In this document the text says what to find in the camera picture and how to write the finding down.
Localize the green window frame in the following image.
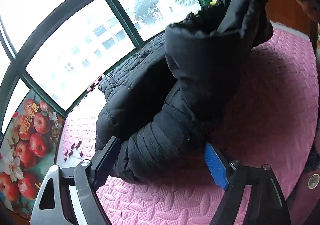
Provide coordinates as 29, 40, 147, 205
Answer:
0, 0, 220, 118

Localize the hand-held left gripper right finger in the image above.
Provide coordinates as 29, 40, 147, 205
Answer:
204, 143, 292, 225

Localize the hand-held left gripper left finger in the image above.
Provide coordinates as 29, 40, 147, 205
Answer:
30, 136, 121, 225

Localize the person's right forearm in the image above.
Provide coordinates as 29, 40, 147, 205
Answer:
290, 0, 320, 26

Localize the black puffer jacket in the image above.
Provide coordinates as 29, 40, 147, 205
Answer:
95, 0, 274, 185

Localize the person's dark buttoned clothing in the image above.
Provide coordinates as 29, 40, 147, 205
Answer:
287, 115, 320, 215

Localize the apple printed box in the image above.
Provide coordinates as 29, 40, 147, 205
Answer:
0, 89, 66, 220

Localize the pink foam floor mat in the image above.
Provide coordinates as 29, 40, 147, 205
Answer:
61, 21, 320, 225

